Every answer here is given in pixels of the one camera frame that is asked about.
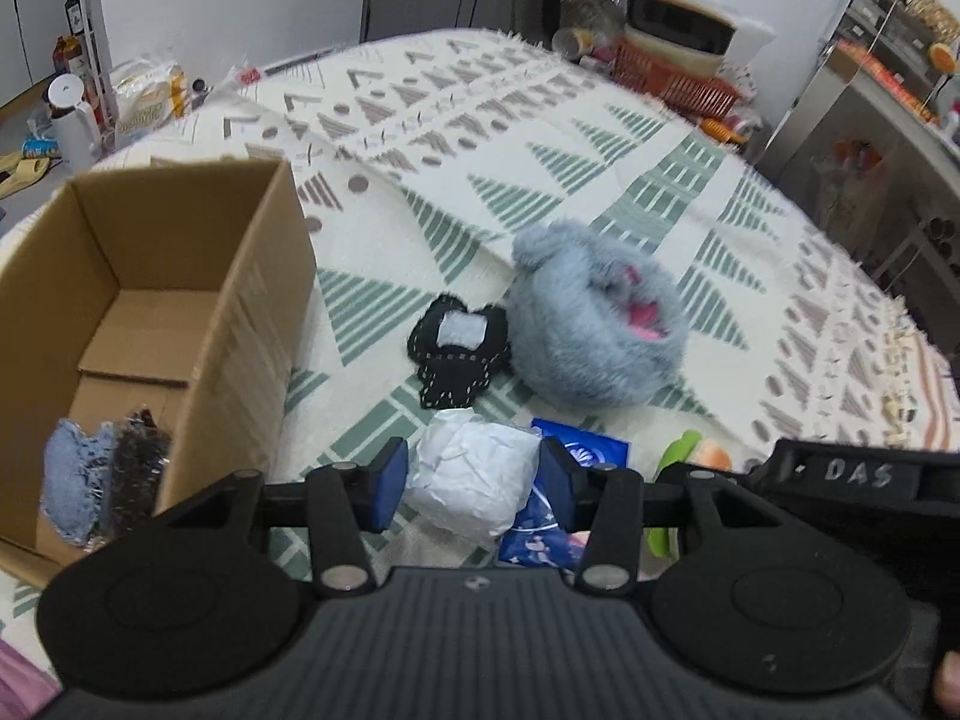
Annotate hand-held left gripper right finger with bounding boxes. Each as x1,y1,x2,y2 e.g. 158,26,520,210
538,436,790,597

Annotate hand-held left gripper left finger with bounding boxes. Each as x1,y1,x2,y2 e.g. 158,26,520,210
154,436,411,597

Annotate brown cardboard box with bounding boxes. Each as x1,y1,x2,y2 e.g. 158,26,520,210
0,157,319,587

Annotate person's right hand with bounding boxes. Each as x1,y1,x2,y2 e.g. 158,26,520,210
932,651,960,718

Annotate blue printed packet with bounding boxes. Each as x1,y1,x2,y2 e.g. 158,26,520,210
496,418,632,568

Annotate green and orange plush toy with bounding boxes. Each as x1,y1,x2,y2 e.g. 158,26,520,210
643,429,734,560

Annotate grey fluffy plush toy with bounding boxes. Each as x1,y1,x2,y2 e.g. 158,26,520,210
504,219,689,409

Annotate dark glittery cloth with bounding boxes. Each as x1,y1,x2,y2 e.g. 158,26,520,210
96,405,175,541

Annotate blue-grey knitted sock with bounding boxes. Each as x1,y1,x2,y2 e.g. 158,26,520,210
42,420,119,545

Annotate green patterned printed blanket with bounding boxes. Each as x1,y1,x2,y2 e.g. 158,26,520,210
0,28,960,691

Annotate stainless steel cabinet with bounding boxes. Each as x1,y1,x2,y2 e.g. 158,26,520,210
756,52,960,256

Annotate pink cloth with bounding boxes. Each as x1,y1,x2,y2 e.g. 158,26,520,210
0,636,62,720

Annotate orange plastic basket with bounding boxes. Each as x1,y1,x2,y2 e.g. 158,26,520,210
610,39,752,119

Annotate clear snack bag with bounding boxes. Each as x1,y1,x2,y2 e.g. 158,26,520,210
111,58,187,142

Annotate black and white cooker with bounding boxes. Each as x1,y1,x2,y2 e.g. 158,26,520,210
622,0,740,77

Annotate clear plastic jar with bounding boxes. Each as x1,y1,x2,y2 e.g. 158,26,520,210
559,0,629,40

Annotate yellow slippers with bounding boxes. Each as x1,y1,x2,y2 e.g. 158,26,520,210
0,151,52,200

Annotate white kettle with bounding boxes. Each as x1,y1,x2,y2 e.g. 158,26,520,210
46,75,103,167

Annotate metal shelf rack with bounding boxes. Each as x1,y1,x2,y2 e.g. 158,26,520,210
834,0,960,128

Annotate white wall cabinet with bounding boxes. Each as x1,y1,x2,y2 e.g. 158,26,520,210
0,0,85,91

